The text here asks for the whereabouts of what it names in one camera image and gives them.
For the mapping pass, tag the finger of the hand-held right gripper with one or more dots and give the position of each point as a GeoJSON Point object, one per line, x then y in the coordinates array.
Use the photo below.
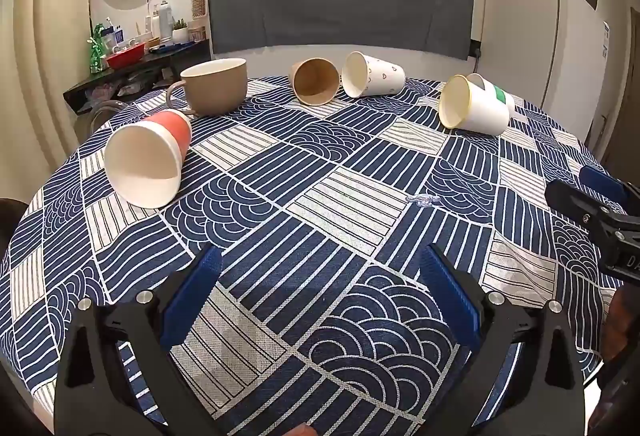
{"type": "Point", "coordinates": [602, 183]}
{"type": "Point", "coordinates": [570, 201]}

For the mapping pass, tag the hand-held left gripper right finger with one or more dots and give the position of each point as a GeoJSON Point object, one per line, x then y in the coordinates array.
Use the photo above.
{"type": "Point", "coordinates": [450, 298]}

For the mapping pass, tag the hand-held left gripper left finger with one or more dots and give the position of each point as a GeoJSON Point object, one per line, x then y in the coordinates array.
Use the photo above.
{"type": "Point", "coordinates": [192, 298]}

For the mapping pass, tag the plain white paper cup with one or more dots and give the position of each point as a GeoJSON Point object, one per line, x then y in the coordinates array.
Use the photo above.
{"type": "Point", "coordinates": [482, 113]}

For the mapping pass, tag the white green-band paper cup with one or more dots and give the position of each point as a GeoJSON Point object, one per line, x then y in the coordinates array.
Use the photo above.
{"type": "Point", "coordinates": [500, 92]}

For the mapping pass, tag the red paper cup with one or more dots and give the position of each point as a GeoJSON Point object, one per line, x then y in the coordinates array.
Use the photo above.
{"type": "Point", "coordinates": [150, 156]}

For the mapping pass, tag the white heart-print paper cup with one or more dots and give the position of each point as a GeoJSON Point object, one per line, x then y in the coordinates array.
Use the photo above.
{"type": "Point", "coordinates": [377, 76]}

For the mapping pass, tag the brown paper cup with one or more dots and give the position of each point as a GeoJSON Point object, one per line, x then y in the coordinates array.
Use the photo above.
{"type": "Point", "coordinates": [315, 81]}

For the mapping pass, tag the person's right hand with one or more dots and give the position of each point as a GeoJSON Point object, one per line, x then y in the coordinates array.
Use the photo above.
{"type": "Point", "coordinates": [620, 323]}

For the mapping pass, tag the small clear plastic scrap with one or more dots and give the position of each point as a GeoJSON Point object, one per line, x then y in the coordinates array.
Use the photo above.
{"type": "Point", "coordinates": [424, 201]}

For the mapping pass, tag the white refrigerator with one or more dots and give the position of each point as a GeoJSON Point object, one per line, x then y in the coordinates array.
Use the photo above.
{"type": "Point", "coordinates": [540, 41]}

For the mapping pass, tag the blue white patterned tablecloth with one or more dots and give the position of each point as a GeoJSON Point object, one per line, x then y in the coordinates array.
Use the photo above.
{"type": "Point", "coordinates": [320, 196]}

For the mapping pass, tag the clear plastic chair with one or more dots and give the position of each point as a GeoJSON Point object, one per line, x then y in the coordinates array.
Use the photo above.
{"type": "Point", "coordinates": [102, 111]}

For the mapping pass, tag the brown ceramic mug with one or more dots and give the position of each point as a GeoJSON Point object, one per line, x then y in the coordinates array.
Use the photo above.
{"type": "Point", "coordinates": [217, 88]}

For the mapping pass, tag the black side shelf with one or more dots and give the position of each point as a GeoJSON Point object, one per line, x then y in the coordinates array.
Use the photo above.
{"type": "Point", "coordinates": [145, 66]}

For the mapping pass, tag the red bowl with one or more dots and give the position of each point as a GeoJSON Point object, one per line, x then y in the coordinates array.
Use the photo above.
{"type": "Point", "coordinates": [125, 57]}

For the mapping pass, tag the blue tray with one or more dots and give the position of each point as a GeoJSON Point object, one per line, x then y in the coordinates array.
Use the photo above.
{"type": "Point", "coordinates": [170, 48]}

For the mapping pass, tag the beige curtain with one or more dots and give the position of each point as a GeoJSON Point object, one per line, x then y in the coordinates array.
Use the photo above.
{"type": "Point", "coordinates": [45, 81]}

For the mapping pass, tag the small potted plant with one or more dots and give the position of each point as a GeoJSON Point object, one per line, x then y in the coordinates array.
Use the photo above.
{"type": "Point", "coordinates": [180, 33]}

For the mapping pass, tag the green packet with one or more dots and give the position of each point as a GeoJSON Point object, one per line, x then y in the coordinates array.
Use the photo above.
{"type": "Point", "coordinates": [96, 51]}

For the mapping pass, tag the white bottle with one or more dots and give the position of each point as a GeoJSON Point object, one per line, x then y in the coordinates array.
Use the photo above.
{"type": "Point", "coordinates": [163, 18]}

